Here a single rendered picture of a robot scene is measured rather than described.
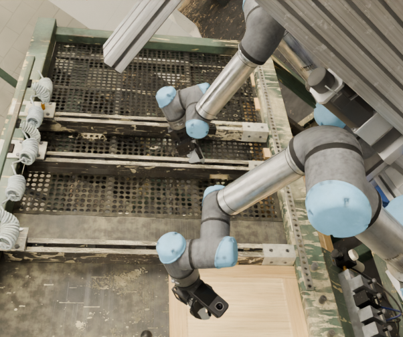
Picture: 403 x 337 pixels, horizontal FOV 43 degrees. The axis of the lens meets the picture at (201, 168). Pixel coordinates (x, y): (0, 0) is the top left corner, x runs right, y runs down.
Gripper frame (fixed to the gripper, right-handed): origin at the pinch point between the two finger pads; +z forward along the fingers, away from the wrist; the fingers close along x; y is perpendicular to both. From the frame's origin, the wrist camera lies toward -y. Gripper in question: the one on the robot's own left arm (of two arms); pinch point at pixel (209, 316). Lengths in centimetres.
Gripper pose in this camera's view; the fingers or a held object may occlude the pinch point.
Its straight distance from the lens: 153.4
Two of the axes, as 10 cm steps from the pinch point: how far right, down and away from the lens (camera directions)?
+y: -7.3, -3.3, 6.0
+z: 2.6, 6.9, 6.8
